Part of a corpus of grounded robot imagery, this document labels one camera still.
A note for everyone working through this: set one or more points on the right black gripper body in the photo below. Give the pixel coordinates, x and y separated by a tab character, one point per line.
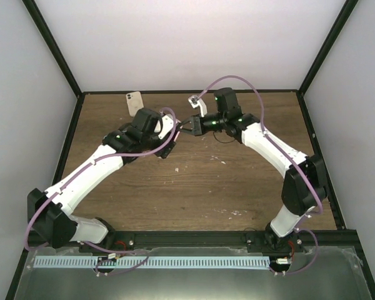
200	129

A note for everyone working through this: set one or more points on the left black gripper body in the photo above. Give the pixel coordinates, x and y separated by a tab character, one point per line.
164	152

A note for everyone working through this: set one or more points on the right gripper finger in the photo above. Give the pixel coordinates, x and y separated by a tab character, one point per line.
187	121
187	128

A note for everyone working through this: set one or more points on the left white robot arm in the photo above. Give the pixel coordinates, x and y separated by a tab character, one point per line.
50	212

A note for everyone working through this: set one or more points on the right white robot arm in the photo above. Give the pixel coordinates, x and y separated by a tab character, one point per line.
304	186

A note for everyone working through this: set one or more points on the beige phone at back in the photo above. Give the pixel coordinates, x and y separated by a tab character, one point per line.
134	102

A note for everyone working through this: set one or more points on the light blue slotted strip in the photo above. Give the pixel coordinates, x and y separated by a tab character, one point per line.
155	262

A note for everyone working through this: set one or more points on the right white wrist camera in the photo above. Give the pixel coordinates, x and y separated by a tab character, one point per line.
197	103

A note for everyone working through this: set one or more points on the black front rail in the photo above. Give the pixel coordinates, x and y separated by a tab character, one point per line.
252	241

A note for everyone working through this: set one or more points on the black frame post left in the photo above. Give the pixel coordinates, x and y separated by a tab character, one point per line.
44	30

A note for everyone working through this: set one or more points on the black frame post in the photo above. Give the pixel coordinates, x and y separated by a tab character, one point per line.
44	30
333	34

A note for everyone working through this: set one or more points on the black frame post right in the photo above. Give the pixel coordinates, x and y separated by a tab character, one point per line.
333	34

